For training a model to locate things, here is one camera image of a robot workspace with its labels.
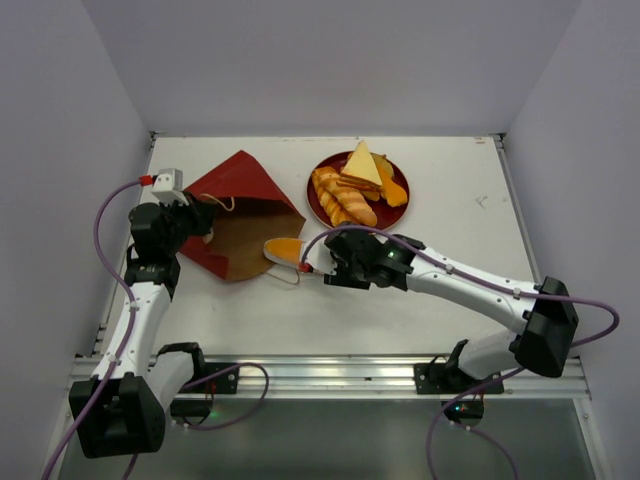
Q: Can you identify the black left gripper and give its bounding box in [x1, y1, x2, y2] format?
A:
[158, 191, 217, 255]

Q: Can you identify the long twisted glazed bread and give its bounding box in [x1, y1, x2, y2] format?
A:
[311, 167, 355, 227]

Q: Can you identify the orange croissant bread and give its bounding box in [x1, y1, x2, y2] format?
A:
[319, 173, 377, 227]

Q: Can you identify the orange oval bread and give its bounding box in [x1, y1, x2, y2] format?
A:
[263, 238, 305, 269]

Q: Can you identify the long orange lumpy bread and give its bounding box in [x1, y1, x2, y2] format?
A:
[377, 167, 408, 207]

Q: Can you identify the red paper bag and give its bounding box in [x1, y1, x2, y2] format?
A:
[180, 150, 306, 282]

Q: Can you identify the fake sandwich slice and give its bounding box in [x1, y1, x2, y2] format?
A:
[338, 141, 382, 192]

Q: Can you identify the round seeded bread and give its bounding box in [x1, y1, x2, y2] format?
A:
[372, 153, 395, 178]

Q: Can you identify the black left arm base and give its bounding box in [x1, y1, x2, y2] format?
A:
[169, 362, 240, 425]

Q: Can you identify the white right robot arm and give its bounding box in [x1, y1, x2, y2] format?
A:
[306, 225, 579, 393]

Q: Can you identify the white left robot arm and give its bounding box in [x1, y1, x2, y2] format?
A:
[69, 190, 216, 458]

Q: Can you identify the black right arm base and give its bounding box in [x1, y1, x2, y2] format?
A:
[413, 340, 505, 427]

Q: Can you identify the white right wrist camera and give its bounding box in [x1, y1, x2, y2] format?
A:
[298, 242, 337, 275]

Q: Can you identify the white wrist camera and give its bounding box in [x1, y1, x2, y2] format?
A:
[138, 168, 188, 205]
[298, 242, 337, 275]

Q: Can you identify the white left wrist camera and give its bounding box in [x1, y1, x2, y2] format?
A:
[138, 168, 188, 205]

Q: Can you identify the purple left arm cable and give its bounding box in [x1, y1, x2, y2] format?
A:
[39, 178, 271, 480]

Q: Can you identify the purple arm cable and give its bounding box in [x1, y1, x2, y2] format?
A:
[302, 223, 621, 480]
[39, 178, 271, 480]

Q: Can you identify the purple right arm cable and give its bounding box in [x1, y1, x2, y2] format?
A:
[302, 223, 621, 480]

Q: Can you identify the aluminium front rail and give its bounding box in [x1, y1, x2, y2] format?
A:
[64, 354, 586, 400]

